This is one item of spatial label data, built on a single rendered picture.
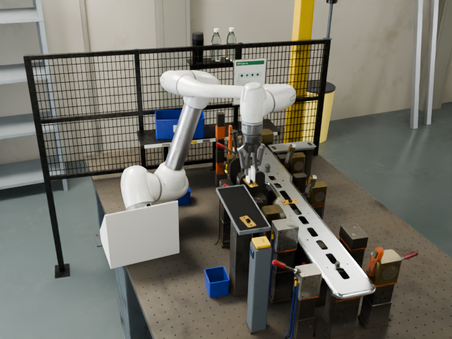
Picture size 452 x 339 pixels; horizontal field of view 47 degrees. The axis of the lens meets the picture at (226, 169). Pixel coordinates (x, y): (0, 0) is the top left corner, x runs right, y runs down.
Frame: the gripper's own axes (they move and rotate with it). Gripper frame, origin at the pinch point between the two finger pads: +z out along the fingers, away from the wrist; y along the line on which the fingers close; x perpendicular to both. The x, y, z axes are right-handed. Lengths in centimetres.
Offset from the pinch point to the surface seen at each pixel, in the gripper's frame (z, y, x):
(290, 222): 17.7, -11.4, 17.6
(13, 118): 60, 96, -278
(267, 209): 20.3, -9.3, -0.1
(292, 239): 23.9, -10.7, 21.4
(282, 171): 27, -42, -44
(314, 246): 28.8, -21.1, 23.6
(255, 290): 35, 13, 34
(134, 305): 85, 50, -34
